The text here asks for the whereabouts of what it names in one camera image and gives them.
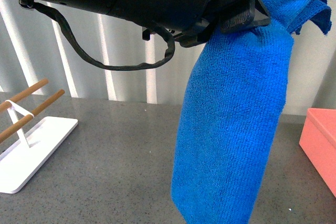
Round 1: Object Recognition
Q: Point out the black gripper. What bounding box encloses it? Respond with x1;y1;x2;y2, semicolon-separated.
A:
142;0;271;48

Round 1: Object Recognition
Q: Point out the blue microfiber cloth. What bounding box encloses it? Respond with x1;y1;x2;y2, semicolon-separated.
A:
171;0;331;223

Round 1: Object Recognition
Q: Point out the pink plastic bin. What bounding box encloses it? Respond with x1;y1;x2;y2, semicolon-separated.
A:
299;108;335;194

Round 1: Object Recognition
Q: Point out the white pleated curtain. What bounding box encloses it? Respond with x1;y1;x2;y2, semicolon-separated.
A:
1;0;335;115

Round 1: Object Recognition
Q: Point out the white rack stand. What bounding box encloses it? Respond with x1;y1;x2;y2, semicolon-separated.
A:
1;116;78;194

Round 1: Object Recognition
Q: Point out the upper wooden rod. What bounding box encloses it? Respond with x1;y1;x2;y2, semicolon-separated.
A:
1;78;49;112

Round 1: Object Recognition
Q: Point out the wooden rod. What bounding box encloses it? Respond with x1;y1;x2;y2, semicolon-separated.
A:
1;89;65;143
1;78;49;112

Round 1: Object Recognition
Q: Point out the lower wooden rod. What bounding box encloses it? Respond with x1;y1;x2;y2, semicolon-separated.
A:
1;89;65;143

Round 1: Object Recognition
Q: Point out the black cable loop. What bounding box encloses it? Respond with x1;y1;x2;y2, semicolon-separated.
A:
18;0;176;71

